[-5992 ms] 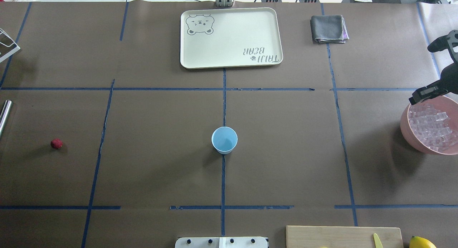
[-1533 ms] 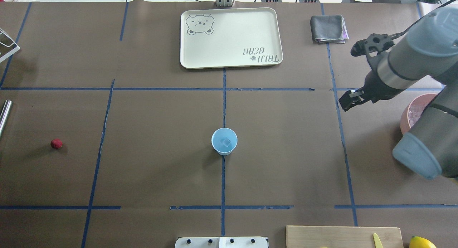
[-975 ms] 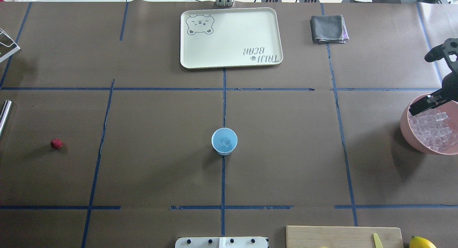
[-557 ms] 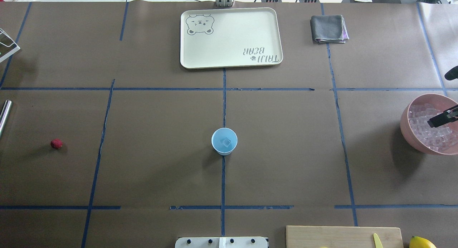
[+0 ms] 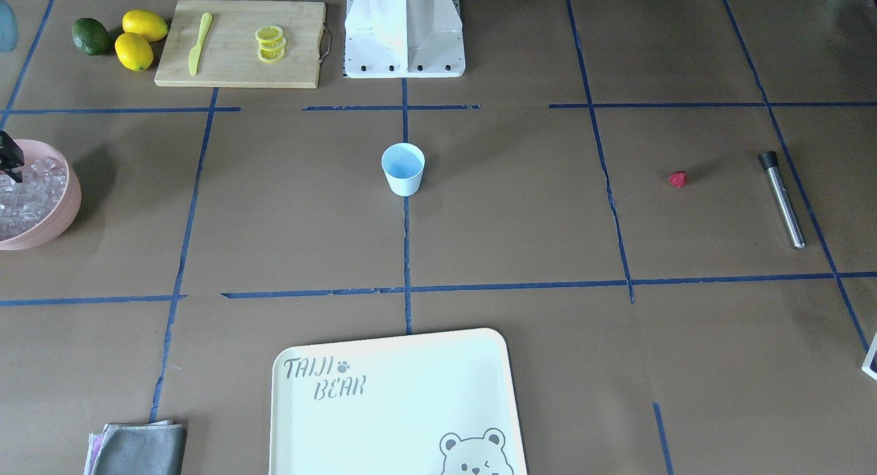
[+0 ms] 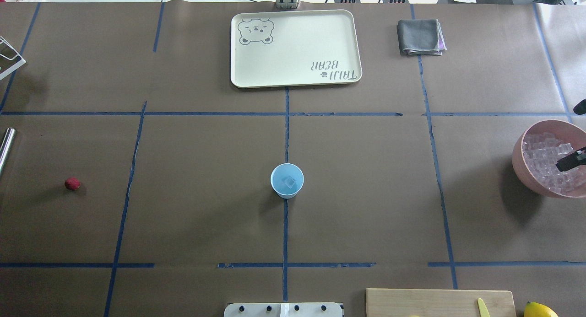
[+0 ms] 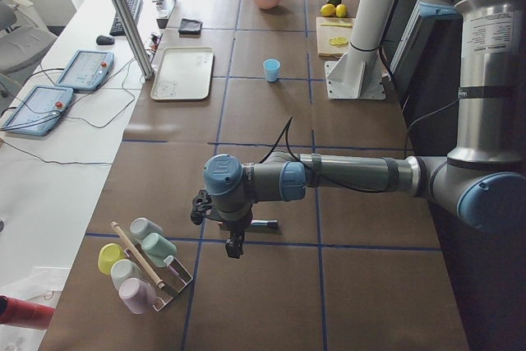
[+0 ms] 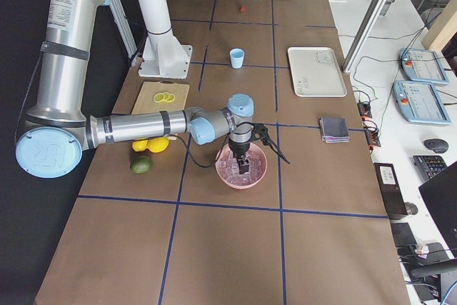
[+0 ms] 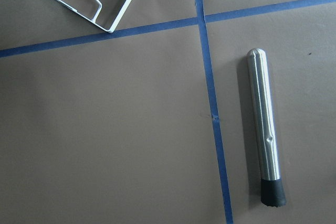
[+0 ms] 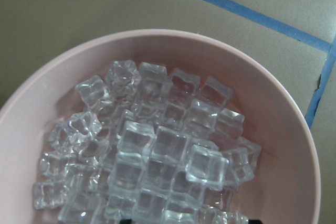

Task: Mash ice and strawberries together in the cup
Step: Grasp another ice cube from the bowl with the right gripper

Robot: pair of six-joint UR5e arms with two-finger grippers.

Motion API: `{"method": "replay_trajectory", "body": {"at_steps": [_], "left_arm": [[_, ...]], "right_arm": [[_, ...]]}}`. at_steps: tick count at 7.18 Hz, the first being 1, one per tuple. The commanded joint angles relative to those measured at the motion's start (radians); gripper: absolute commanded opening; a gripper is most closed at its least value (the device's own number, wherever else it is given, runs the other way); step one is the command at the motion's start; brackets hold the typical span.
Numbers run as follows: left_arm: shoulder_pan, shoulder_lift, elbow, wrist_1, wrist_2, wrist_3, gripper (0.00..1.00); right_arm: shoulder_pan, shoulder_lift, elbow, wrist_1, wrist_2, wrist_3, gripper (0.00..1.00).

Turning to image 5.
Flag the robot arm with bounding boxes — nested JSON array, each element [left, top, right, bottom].
[[1, 0, 25, 184]]

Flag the pink bowl of ice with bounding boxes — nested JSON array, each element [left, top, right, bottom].
[[1, 140, 82, 251]]

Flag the light blue plastic cup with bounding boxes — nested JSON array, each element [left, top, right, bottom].
[[381, 142, 425, 197]]

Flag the yellow lemon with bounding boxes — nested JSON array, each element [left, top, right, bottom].
[[114, 32, 154, 72], [122, 9, 169, 43]]

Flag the wooden cutting board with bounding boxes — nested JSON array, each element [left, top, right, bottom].
[[154, 0, 327, 90]]

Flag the yellow plastic knife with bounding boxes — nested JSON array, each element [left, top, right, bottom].
[[187, 12, 214, 76]]

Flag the lemon slices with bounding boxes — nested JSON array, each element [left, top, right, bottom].
[[254, 25, 287, 64]]

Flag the folded grey cloth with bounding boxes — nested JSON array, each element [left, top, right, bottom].
[[84, 421, 187, 474]]

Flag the cream bear serving tray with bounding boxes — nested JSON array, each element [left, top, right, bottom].
[[267, 328, 528, 474]]

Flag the red strawberry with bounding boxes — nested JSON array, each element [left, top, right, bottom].
[[668, 170, 689, 188]]

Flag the steel muddler black tip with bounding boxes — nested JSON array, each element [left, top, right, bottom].
[[758, 151, 806, 249]]

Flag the white pedestal column base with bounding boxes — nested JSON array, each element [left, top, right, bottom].
[[344, 0, 467, 79]]

